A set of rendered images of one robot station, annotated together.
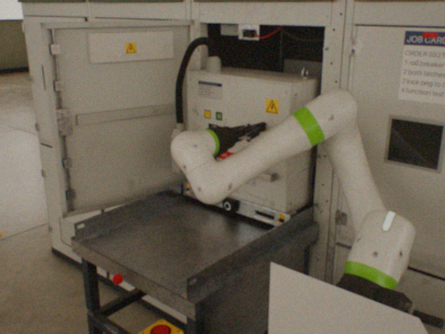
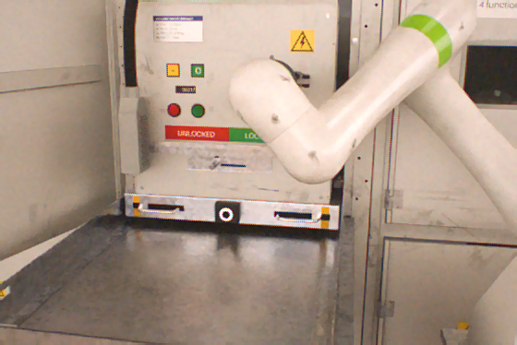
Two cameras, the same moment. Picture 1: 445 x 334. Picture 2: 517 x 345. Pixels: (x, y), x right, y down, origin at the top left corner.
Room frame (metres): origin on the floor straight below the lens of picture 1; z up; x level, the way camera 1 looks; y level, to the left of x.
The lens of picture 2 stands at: (0.61, 0.58, 1.33)
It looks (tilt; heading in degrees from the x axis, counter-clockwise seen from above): 15 degrees down; 329
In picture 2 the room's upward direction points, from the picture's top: straight up
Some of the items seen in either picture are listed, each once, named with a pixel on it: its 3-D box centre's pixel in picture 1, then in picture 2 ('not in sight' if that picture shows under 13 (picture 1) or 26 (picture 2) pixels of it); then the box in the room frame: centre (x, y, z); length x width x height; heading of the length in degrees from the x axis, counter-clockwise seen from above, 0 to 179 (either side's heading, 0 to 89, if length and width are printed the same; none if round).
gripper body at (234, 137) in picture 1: (229, 136); not in sight; (1.53, -0.02, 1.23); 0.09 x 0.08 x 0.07; 139
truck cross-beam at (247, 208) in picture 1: (235, 202); (230, 208); (1.78, -0.05, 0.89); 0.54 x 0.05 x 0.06; 49
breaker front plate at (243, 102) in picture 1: (233, 141); (228, 108); (1.77, -0.04, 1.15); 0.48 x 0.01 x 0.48; 49
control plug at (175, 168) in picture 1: (181, 150); (135, 134); (1.85, 0.17, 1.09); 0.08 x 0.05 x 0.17; 139
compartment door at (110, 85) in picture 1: (128, 115); (21, 84); (1.95, 0.39, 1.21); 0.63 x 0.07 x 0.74; 124
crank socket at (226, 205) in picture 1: (229, 205); (227, 212); (1.75, -0.02, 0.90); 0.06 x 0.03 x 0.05; 49
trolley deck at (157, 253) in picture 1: (198, 237); (209, 270); (1.62, 0.09, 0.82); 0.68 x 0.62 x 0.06; 139
